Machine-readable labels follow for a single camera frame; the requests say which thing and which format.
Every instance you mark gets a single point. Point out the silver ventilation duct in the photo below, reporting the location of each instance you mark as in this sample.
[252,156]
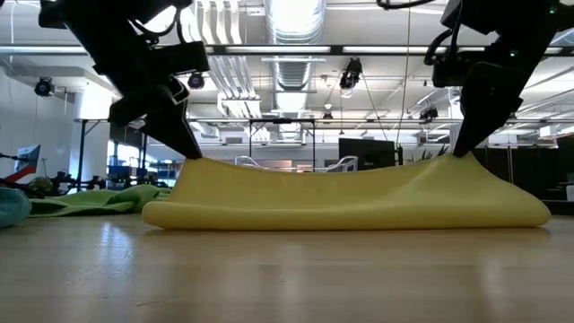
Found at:
[293,76]

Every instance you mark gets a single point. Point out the black partition screen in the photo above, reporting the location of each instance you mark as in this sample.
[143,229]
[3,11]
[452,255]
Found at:
[515,170]

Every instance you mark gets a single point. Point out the green microfiber towel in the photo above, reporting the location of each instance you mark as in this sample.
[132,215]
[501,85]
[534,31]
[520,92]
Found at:
[98,199]

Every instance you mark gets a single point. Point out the yellow microfiber towel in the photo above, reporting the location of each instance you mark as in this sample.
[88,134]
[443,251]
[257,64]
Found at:
[336,202]

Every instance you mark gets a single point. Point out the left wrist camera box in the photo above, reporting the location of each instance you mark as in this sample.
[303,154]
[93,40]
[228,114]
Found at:
[184,58]

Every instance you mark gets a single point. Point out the black aluminium table frame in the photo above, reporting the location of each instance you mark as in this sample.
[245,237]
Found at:
[560,207]

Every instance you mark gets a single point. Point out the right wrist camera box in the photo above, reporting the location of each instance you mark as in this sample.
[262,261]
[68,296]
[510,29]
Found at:
[448,69]

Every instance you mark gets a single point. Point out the black ceiling camera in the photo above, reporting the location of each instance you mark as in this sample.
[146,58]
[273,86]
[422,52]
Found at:
[428,112]
[44,86]
[351,72]
[196,81]

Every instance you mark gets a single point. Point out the teal microfiber towel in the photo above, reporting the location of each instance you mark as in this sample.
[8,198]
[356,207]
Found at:
[13,206]

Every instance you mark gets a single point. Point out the small green bush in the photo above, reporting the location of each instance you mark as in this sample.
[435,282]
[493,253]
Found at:
[41,185]

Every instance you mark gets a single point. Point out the black monitor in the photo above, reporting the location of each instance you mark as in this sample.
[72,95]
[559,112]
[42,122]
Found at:
[367,152]

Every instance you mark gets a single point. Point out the small desk monitor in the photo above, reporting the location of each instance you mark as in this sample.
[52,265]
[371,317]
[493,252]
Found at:
[28,159]

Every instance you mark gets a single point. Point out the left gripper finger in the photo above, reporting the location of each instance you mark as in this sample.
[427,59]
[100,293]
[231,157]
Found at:
[175,134]

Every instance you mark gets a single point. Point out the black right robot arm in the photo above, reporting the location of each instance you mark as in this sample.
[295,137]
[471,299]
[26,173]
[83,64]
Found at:
[515,18]

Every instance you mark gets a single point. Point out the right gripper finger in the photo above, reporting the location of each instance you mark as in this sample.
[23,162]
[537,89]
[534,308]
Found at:
[475,130]

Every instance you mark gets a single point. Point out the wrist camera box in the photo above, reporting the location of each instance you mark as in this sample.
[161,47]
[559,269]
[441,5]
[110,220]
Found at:
[184,58]
[448,69]

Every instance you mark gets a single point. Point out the clear plastic bin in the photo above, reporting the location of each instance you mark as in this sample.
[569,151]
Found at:
[347,161]

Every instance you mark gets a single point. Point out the background workstation frame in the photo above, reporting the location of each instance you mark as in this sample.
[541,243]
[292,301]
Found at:
[82,152]

